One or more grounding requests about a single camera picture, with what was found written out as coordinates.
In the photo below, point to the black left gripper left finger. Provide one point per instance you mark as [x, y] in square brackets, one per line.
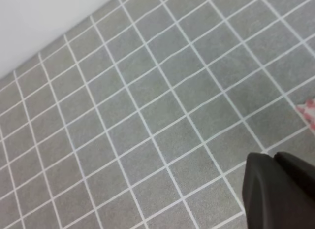
[271, 198]

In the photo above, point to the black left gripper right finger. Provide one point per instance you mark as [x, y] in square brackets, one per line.
[300, 171]

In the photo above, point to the pink white wavy towel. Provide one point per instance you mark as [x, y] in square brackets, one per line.
[308, 111]

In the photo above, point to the grey checked tablecloth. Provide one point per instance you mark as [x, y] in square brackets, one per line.
[142, 115]

